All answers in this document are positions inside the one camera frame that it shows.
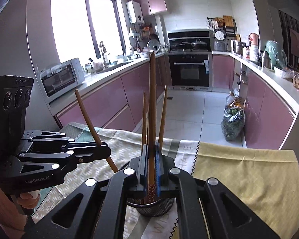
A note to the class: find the pink thermos jug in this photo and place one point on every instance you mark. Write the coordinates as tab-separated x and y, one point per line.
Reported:
254	47

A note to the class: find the white microwave oven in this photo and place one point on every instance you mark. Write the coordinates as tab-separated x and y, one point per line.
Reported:
61	78

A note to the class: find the person's left hand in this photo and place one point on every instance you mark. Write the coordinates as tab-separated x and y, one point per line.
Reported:
29	200

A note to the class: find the patterned beige tablecloth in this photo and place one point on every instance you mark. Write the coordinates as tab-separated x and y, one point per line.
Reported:
124	146

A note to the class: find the white water heater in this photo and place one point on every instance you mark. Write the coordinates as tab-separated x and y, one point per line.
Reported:
134	12

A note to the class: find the kitchen faucet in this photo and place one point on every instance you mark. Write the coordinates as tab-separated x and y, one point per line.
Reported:
103	52

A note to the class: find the black wok on stove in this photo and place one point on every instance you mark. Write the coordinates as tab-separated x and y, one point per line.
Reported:
196	45

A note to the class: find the black built-in oven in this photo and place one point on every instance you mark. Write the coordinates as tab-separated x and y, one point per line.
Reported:
191	70

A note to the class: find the bag of green vegetables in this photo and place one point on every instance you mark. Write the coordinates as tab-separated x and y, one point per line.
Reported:
233	122

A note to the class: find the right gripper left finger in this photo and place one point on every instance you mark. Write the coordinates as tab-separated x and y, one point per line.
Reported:
96	209

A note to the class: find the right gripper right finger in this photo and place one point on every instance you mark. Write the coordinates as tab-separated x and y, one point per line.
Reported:
206	208

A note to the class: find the yellow cloth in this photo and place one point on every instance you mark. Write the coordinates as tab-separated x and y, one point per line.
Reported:
267	181

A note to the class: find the black camera box left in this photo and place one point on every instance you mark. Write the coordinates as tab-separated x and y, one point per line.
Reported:
14	99

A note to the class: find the dark wooden chopstick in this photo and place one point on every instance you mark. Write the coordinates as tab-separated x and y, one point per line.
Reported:
92	129

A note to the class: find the steel stock pot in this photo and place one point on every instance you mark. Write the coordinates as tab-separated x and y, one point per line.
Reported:
237	47

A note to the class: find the white rice cooker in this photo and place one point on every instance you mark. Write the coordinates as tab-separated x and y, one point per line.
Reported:
220	40

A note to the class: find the black mesh utensil holder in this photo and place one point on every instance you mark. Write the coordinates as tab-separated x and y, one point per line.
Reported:
160	205

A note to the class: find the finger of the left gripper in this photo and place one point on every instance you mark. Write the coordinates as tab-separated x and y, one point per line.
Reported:
63	153
36	139

